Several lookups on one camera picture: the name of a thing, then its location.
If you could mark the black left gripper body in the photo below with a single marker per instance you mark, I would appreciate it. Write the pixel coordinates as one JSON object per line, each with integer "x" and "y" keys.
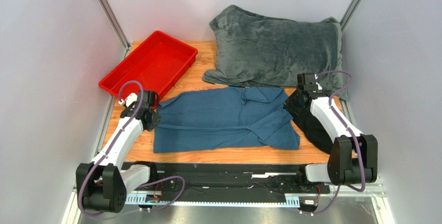
{"x": 154, "y": 121}

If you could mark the right aluminium frame post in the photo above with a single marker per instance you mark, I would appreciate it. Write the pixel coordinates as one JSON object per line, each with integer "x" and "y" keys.
{"x": 350, "y": 11}

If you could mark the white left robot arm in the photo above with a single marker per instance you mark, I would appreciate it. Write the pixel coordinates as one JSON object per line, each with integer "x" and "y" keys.
{"x": 117, "y": 151}

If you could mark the blue t shirt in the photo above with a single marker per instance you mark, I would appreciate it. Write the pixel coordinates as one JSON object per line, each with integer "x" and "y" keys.
{"x": 225, "y": 117}

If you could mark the red plastic tray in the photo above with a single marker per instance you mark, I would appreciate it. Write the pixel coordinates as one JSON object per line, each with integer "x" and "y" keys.
{"x": 157, "y": 64}

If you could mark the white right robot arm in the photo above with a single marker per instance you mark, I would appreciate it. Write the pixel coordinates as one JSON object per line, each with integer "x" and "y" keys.
{"x": 353, "y": 155}

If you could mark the black baseball cap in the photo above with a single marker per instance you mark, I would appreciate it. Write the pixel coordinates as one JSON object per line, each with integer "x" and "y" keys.
{"x": 313, "y": 130}

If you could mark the aluminium frame post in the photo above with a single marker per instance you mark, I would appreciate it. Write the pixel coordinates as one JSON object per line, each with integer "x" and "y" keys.
{"x": 115, "y": 24}
{"x": 350, "y": 11}

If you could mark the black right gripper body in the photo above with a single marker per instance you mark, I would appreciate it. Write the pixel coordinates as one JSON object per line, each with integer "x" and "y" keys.
{"x": 307, "y": 80}

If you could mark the grey plush pillow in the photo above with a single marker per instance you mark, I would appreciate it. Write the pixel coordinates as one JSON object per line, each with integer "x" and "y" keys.
{"x": 258, "y": 51}

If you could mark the left aluminium frame post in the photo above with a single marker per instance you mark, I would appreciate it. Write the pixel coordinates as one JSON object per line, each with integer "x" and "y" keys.
{"x": 115, "y": 24}

